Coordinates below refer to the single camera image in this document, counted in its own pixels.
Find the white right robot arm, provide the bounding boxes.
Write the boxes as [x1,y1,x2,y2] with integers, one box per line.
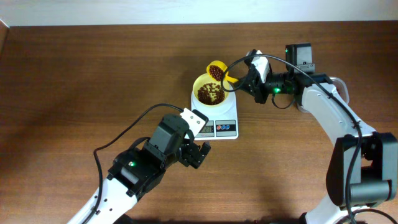
[236,44,397,223]

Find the beans in yellow bowl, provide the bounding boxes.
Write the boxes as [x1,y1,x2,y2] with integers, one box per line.
[197,83,225,105]

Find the clear plastic bean container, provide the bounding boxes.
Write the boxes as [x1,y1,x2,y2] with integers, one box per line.
[297,75,349,114]

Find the white digital kitchen scale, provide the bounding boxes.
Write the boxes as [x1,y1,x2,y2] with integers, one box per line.
[191,91,239,140]

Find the red adzuki beans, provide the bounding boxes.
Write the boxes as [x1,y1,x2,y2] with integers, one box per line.
[209,65,223,82]

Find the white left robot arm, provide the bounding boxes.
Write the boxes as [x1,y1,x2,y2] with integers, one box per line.
[69,109,211,223]

